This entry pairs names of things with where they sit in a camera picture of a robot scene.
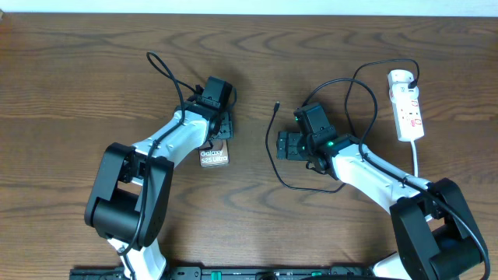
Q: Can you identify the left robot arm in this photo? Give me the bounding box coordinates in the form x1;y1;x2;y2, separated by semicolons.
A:
84;77;237;279

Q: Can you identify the black USB charging cable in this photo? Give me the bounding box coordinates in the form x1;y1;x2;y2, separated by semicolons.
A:
265;58;421;194

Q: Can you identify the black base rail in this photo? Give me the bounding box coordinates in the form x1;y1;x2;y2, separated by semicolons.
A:
68;266;376;280

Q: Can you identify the white power strip cord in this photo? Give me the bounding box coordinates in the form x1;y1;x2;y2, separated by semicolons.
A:
409;140;420;179

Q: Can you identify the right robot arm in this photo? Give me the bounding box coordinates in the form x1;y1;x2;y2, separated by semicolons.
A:
276;103;491;280

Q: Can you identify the white power strip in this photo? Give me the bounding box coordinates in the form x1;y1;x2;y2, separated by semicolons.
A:
386;69;425;142

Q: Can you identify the white USB charger plug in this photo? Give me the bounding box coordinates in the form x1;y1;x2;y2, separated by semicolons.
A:
388;69;419;103

